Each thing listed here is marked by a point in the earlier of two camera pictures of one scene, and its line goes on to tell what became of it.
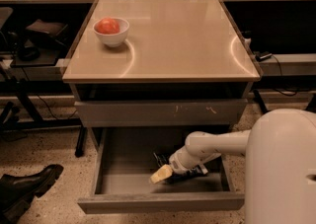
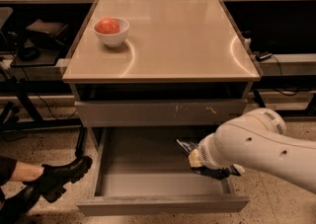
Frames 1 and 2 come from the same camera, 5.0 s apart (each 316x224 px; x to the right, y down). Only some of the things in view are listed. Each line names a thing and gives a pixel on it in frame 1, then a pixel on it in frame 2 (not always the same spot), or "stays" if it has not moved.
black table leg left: x=81 y=142 stays
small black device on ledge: x=259 y=56 stays
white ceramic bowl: x=114 y=39 stays
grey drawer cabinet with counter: x=159 y=63 stays
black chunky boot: x=17 y=192 to x=51 y=183
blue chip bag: x=176 y=177 to x=218 y=174
